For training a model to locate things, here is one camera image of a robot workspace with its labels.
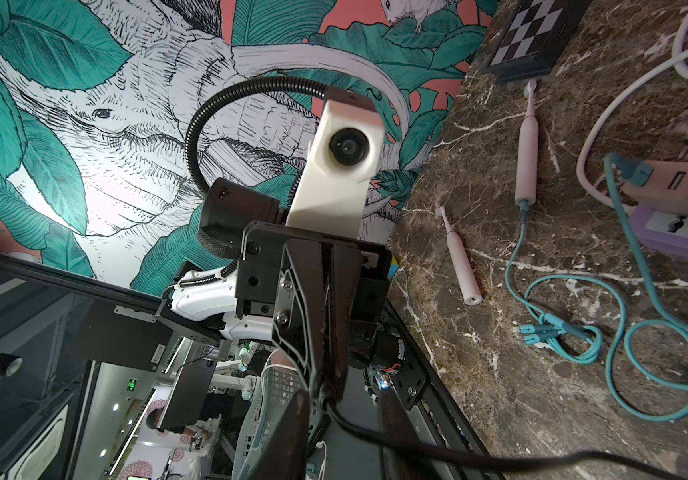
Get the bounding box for black white chessboard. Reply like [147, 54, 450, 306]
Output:
[483, 0, 592, 83]

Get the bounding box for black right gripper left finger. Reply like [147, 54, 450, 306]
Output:
[253, 390, 311, 480]

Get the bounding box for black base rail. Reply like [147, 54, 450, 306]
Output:
[381, 303, 489, 456]

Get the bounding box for white power strip cable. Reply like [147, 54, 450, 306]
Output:
[576, 0, 688, 208]

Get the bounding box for pink USB charger cube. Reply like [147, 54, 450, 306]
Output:
[622, 161, 688, 217]

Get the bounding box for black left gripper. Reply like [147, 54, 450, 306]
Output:
[196, 179, 392, 402]

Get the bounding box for black thin cable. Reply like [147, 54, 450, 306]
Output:
[322, 401, 688, 480]

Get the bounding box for white electric toothbrush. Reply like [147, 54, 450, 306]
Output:
[435, 206, 483, 306]
[515, 79, 539, 209]

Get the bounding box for purple power strip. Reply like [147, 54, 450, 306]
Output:
[630, 206, 688, 259]

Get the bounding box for teal USB cable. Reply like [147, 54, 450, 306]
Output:
[504, 152, 688, 422]

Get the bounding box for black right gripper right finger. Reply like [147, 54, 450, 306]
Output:
[379, 389, 439, 480]

